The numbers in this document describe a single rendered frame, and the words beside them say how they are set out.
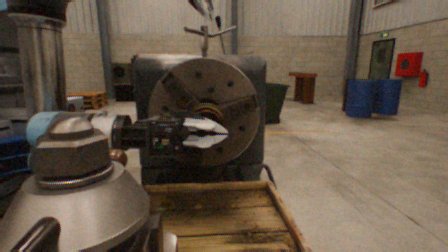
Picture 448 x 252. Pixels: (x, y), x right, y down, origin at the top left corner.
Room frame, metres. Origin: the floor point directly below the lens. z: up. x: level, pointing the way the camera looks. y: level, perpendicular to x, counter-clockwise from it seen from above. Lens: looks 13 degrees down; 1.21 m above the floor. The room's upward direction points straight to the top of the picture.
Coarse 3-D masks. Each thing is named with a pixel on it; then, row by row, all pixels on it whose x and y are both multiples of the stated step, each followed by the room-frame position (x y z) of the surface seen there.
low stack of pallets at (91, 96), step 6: (72, 96) 7.77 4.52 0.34; (78, 96) 7.27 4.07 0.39; (84, 96) 8.12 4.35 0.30; (90, 96) 7.92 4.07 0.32; (96, 96) 8.12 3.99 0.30; (102, 96) 7.93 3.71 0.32; (84, 102) 7.88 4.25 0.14; (90, 102) 7.81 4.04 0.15; (96, 102) 7.37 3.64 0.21; (102, 102) 7.88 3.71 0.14; (84, 108) 7.35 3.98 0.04; (96, 108) 7.34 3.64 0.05
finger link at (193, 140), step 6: (186, 138) 0.52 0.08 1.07; (192, 138) 0.51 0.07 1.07; (198, 138) 0.51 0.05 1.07; (204, 138) 0.51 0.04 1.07; (210, 138) 0.52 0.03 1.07; (216, 138) 0.52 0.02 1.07; (222, 138) 0.52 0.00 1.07; (186, 144) 0.49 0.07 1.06; (192, 144) 0.49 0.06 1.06; (198, 144) 0.49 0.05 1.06; (204, 144) 0.49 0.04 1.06; (210, 144) 0.49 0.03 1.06
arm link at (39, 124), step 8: (48, 112) 0.48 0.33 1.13; (56, 112) 0.48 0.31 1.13; (64, 112) 0.49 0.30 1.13; (72, 112) 0.49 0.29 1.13; (32, 120) 0.46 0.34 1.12; (40, 120) 0.46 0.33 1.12; (48, 120) 0.46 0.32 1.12; (88, 120) 0.47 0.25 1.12; (32, 128) 0.45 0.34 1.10; (40, 128) 0.45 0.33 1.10; (48, 128) 0.45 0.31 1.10; (32, 136) 0.45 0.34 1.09; (32, 144) 0.45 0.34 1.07
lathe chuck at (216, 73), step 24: (168, 72) 0.74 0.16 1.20; (192, 72) 0.71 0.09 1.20; (216, 72) 0.72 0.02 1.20; (240, 72) 0.72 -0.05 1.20; (168, 96) 0.71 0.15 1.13; (216, 96) 0.72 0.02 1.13; (240, 96) 0.72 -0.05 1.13; (240, 120) 0.72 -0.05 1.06; (216, 144) 0.72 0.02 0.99; (240, 144) 0.72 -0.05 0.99
